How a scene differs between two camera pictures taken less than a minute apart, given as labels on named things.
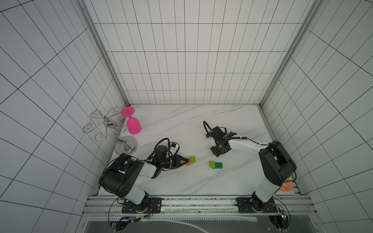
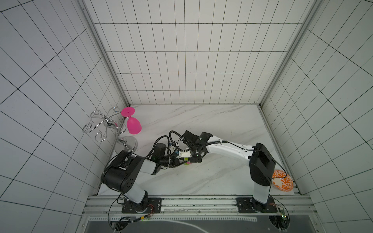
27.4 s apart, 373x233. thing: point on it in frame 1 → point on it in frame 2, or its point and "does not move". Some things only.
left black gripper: x=177 y=163 does not move
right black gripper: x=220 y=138 → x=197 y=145
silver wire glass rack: x=125 y=144 does not move
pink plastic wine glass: x=133 y=125 does not move
